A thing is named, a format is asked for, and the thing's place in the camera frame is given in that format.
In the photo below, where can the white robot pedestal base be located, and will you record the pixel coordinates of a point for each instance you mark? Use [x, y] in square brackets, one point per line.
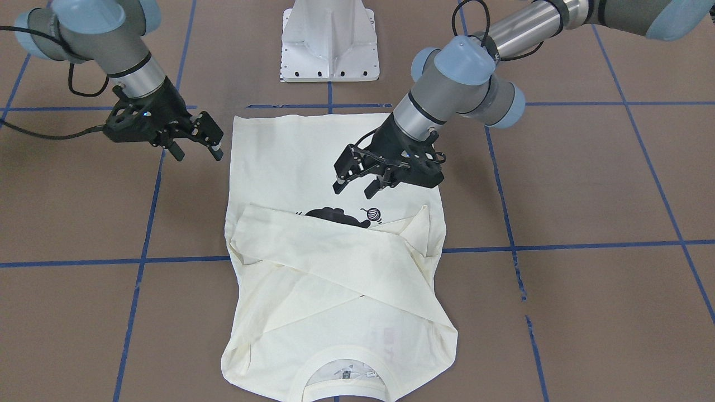
[329, 41]

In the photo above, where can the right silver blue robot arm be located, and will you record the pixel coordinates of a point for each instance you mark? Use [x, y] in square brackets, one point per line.
[107, 32]

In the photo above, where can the cream long-sleeve cat shirt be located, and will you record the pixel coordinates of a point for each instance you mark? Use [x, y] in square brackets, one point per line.
[336, 291]

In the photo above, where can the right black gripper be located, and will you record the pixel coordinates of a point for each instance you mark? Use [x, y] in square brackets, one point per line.
[168, 104]

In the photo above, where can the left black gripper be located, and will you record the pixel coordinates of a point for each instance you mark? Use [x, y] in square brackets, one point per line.
[390, 138]

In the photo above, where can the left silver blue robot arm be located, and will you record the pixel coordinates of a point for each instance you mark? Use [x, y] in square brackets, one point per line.
[460, 79]

